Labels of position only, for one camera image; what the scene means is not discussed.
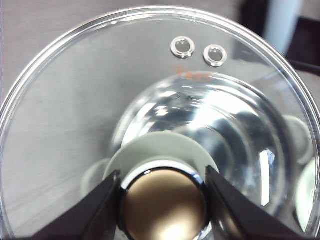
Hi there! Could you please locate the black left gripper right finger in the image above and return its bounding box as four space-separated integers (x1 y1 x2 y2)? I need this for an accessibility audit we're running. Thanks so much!
205 166 303 240

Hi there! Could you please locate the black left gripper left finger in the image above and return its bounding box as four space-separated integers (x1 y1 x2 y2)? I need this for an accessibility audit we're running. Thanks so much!
28 170 123 240

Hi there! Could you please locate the glass steamer lid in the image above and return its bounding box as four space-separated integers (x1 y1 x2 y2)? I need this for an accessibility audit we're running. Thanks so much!
0 6 320 240

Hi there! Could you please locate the green electric steamer pot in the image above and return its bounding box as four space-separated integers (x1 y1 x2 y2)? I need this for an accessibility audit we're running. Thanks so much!
82 73 316 240

